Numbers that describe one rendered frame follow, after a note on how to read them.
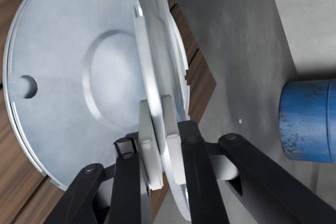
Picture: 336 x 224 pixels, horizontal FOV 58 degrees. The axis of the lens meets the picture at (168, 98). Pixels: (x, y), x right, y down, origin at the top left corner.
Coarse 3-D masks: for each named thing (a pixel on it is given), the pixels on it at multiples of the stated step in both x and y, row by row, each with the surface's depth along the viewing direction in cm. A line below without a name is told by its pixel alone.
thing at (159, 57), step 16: (144, 0) 24; (160, 0) 38; (144, 16) 18; (160, 16) 35; (144, 32) 18; (160, 32) 28; (144, 48) 18; (160, 48) 27; (176, 48) 46; (144, 64) 18; (160, 64) 26; (176, 64) 38; (144, 80) 18; (160, 80) 25; (176, 80) 33; (160, 96) 23; (176, 96) 30; (160, 112) 18; (176, 112) 28; (160, 128) 19; (160, 144) 19; (176, 192) 21
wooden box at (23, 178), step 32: (0, 0) 28; (0, 32) 28; (0, 64) 28; (192, 64) 54; (0, 96) 27; (192, 96) 54; (0, 128) 27; (0, 160) 27; (0, 192) 27; (32, 192) 30; (160, 192) 45
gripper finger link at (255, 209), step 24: (240, 144) 14; (240, 168) 13; (264, 168) 12; (240, 192) 14; (264, 192) 11; (288, 192) 10; (312, 192) 10; (264, 216) 12; (288, 216) 10; (312, 216) 9
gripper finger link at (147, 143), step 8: (144, 104) 21; (144, 112) 20; (144, 120) 18; (144, 128) 17; (152, 128) 18; (144, 136) 16; (152, 136) 17; (144, 144) 16; (152, 144) 16; (144, 152) 16; (152, 152) 16; (144, 160) 16; (152, 160) 16; (152, 168) 16; (160, 168) 17; (152, 176) 16; (160, 176) 16; (152, 184) 16; (160, 184) 16
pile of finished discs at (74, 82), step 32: (32, 0) 29; (64, 0) 32; (96, 0) 35; (128, 0) 40; (32, 32) 29; (64, 32) 32; (96, 32) 35; (128, 32) 39; (32, 64) 29; (64, 64) 32; (96, 64) 34; (128, 64) 38; (32, 96) 30; (64, 96) 32; (96, 96) 34; (128, 96) 38; (32, 128) 29; (64, 128) 31; (96, 128) 35; (128, 128) 38; (32, 160) 29; (64, 160) 31; (96, 160) 35; (160, 160) 44
